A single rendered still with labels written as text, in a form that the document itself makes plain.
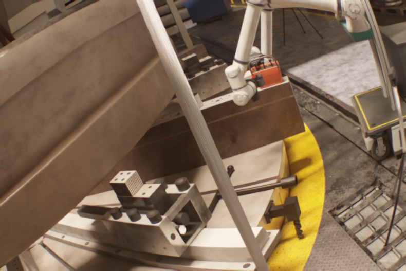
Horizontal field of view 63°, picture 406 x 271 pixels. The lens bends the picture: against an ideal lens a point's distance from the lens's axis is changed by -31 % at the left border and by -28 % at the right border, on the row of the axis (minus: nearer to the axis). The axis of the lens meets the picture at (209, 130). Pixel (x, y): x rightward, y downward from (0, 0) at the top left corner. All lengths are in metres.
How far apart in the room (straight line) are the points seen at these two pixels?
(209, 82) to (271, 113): 1.08
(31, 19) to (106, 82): 4.34
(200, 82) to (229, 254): 2.22
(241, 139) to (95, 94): 1.16
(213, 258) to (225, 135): 1.23
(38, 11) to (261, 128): 4.60
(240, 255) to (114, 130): 0.90
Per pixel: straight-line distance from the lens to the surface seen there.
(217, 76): 3.88
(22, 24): 6.63
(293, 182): 2.42
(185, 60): 3.91
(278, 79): 2.85
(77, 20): 2.15
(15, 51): 1.88
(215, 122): 2.95
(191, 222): 2.16
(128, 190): 2.03
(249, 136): 2.98
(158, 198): 2.00
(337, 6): 2.25
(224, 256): 1.95
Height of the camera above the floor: 1.59
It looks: 21 degrees down
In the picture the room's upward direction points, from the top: 23 degrees counter-clockwise
